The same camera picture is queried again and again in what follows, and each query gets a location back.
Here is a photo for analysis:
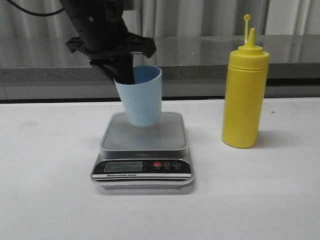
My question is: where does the silver electronic kitchen scale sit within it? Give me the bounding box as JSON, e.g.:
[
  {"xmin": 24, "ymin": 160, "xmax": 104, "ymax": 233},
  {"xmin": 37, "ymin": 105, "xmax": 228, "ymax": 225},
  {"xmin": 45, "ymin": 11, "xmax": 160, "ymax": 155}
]
[{"xmin": 91, "ymin": 112, "xmax": 195, "ymax": 195}]

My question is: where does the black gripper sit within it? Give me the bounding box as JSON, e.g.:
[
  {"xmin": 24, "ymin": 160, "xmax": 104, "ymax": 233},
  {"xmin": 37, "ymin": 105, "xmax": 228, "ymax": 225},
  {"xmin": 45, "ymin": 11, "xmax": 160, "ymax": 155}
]
[{"xmin": 60, "ymin": 0, "xmax": 157, "ymax": 84}]

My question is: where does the light blue plastic cup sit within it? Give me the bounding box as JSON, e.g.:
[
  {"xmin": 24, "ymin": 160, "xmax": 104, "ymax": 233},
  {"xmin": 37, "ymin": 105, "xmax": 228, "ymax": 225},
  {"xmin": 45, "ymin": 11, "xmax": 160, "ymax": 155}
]
[{"xmin": 115, "ymin": 65, "xmax": 162, "ymax": 127}]

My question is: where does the grey curtain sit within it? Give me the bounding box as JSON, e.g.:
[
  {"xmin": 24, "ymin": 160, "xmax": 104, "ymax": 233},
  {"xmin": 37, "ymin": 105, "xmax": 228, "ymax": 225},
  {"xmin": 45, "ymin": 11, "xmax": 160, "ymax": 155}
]
[{"xmin": 0, "ymin": 0, "xmax": 320, "ymax": 38}]

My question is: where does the black cable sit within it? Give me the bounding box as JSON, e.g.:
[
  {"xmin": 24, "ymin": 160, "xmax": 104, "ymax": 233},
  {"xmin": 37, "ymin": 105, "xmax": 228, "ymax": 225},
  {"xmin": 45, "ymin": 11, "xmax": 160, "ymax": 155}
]
[{"xmin": 4, "ymin": 0, "xmax": 65, "ymax": 16}]

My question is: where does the grey stone counter ledge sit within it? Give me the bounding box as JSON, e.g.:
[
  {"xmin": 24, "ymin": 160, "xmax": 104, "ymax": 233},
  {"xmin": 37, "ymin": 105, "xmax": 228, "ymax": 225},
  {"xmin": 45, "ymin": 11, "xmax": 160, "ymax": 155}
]
[{"xmin": 0, "ymin": 35, "xmax": 320, "ymax": 103}]

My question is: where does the yellow squeeze bottle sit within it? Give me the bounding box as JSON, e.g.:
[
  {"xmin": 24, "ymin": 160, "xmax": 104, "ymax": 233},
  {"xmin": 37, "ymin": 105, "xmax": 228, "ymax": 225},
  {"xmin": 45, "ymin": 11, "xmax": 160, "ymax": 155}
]
[{"xmin": 222, "ymin": 14, "xmax": 270, "ymax": 149}]

